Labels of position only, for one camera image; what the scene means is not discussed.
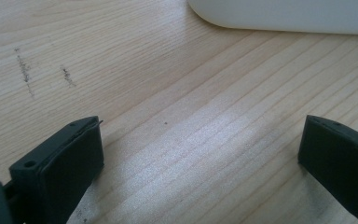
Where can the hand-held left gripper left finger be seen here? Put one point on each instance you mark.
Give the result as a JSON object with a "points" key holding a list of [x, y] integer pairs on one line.
{"points": [[65, 168]]}

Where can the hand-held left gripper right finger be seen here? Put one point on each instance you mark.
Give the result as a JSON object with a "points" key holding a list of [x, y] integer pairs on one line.
{"points": [[341, 161]]}

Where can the white plastic bin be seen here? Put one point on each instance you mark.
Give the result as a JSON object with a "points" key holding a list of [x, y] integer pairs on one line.
{"points": [[286, 15]]}

